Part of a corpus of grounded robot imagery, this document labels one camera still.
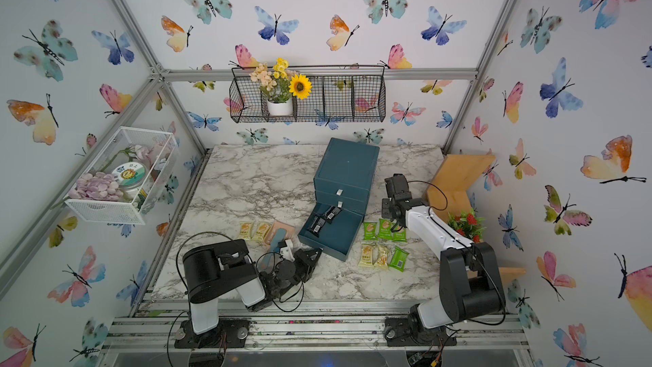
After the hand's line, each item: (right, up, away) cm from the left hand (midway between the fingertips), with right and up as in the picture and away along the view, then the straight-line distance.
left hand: (326, 250), depth 85 cm
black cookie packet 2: (+2, +11, +12) cm, 17 cm away
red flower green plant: (+40, +11, -14) cm, 44 cm away
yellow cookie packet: (-30, +5, +8) cm, 31 cm away
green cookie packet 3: (+26, +3, +8) cm, 27 cm away
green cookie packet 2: (+21, +5, +9) cm, 23 cm away
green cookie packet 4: (+24, -4, +2) cm, 25 cm away
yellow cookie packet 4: (+13, -2, +2) cm, 14 cm away
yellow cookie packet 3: (+19, -2, +2) cm, 19 cm away
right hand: (+25, +15, +6) cm, 29 cm away
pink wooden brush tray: (-14, +3, +9) cm, 17 cm away
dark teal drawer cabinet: (+6, +25, 0) cm, 26 cm away
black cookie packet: (-4, +7, +9) cm, 12 cm away
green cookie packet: (+16, +4, +8) cm, 18 cm away
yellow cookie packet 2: (-24, +6, +9) cm, 26 cm away
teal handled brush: (-18, +3, +8) cm, 20 cm away
